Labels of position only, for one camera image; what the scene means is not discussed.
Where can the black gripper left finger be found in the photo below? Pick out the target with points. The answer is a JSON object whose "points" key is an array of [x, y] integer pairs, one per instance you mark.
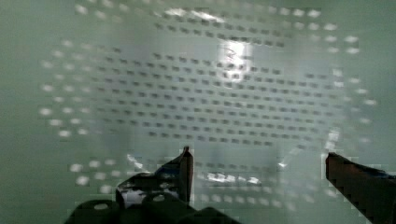
{"points": [[161, 197]]}

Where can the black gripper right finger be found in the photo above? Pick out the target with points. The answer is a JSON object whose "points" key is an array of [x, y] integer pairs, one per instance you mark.
{"points": [[370, 190]]}

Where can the green plastic strainer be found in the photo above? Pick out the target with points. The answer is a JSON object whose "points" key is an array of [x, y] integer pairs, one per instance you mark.
{"points": [[261, 91]]}

